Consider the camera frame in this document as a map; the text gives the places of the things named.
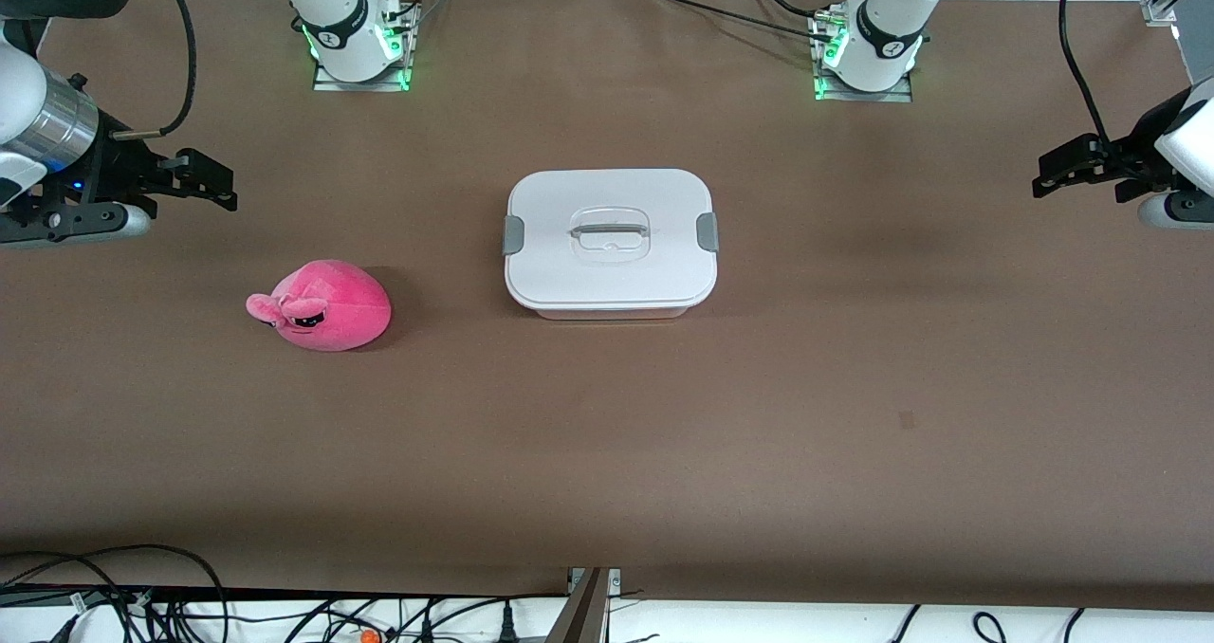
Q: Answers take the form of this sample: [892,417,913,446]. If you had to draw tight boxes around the white box lid grey latches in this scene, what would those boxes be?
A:
[503,169,719,311]

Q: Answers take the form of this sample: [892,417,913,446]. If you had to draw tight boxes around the pink plush toy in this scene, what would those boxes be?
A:
[246,259,393,353]

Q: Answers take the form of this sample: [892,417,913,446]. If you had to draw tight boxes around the pink plastic bin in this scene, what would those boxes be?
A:
[519,297,699,322]

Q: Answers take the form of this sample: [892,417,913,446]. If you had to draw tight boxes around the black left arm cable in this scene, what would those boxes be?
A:
[1058,0,1113,143]

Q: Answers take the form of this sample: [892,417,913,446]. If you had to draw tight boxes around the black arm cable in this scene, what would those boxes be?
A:
[112,0,198,141]
[1058,0,1113,143]

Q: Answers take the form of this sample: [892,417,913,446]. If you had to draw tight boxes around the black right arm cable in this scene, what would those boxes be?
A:
[112,0,198,141]

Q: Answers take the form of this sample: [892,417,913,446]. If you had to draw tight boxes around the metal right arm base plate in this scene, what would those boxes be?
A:
[312,6,415,93]

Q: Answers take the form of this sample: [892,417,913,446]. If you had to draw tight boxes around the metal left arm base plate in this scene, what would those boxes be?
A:
[813,12,914,104]

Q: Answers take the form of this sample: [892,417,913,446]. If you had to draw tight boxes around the black looped floor cable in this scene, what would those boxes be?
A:
[0,545,231,643]

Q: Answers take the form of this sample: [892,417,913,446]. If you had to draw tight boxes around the long black table cable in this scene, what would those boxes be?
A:
[651,0,837,41]

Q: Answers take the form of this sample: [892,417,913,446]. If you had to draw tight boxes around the dark metal post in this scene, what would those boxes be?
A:
[544,567,623,643]

